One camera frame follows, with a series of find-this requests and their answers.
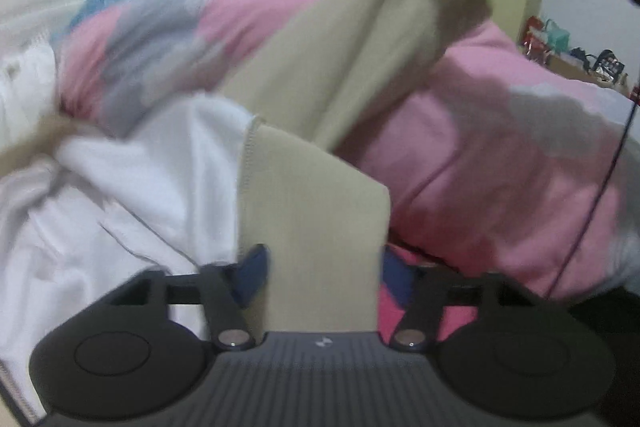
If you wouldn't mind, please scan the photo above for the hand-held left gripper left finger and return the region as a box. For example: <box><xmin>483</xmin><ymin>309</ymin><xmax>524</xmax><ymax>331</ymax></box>
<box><xmin>102</xmin><ymin>243</ymin><xmax>271</xmax><ymax>353</ymax></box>

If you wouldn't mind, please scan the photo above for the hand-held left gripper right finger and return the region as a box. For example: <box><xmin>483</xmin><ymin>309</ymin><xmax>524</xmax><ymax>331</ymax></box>
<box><xmin>381</xmin><ymin>247</ymin><xmax>541</xmax><ymax>353</ymax></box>

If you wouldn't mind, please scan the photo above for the dark blue bag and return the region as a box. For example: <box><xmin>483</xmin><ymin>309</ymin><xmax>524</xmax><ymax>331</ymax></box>
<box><xmin>592</xmin><ymin>49</ymin><xmax>627</xmax><ymax>81</ymax></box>

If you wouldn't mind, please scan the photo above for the beige zip jacket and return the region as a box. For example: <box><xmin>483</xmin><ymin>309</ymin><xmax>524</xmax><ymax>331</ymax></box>
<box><xmin>0</xmin><ymin>0</ymin><xmax>493</xmax><ymax>334</ymax></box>

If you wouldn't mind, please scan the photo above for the pink and grey quilt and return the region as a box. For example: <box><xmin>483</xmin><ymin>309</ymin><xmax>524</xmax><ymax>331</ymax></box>
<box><xmin>55</xmin><ymin>0</ymin><xmax>640</xmax><ymax>303</ymax></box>

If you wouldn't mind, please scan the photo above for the pink floral blanket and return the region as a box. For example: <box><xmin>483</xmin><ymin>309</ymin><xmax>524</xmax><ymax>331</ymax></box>
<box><xmin>376</xmin><ymin>241</ymin><xmax>483</xmax><ymax>345</ymax></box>

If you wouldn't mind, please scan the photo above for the black cable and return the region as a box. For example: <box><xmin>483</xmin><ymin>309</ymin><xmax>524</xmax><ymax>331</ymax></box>
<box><xmin>547</xmin><ymin>82</ymin><xmax>640</xmax><ymax>298</ymax></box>

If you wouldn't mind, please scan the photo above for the teal gift bag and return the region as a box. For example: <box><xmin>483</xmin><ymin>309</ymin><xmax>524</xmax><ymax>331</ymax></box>
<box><xmin>542</xmin><ymin>19</ymin><xmax>572</xmax><ymax>54</ymax></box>

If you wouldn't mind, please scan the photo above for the white garment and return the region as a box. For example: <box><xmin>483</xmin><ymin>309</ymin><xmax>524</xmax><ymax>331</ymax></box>
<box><xmin>0</xmin><ymin>42</ymin><xmax>57</xmax><ymax>132</ymax></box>

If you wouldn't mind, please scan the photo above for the red gift bag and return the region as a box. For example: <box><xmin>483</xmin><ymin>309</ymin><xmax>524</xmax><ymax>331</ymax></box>
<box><xmin>521</xmin><ymin>16</ymin><xmax>546</xmax><ymax>54</ymax></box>

